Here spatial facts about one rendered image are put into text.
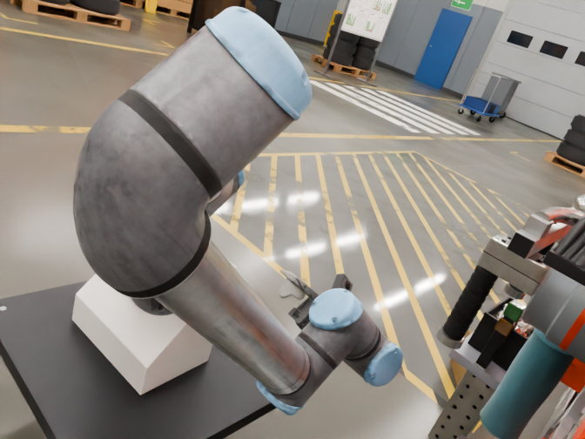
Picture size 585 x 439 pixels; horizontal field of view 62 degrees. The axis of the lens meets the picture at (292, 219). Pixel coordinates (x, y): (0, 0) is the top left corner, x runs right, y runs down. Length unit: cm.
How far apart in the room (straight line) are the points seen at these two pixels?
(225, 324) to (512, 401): 75
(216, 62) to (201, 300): 24
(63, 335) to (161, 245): 92
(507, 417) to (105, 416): 84
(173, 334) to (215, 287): 62
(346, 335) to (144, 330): 49
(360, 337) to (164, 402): 50
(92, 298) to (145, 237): 88
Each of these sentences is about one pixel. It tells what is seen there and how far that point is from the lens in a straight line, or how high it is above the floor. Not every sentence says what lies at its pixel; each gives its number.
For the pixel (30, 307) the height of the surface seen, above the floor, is 30.
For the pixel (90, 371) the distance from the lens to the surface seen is 124.
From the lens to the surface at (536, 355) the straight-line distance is 112.
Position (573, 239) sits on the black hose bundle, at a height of 100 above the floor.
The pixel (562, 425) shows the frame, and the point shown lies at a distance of 113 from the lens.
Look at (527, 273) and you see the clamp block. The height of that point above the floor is 93.
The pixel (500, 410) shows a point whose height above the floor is 54.
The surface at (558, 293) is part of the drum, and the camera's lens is 92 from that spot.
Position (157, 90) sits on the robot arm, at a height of 108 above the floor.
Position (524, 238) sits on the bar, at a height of 98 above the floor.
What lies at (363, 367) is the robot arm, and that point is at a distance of 97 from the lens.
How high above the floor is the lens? 118
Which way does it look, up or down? 24 degrees down
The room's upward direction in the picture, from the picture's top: 19 degrees clockwise
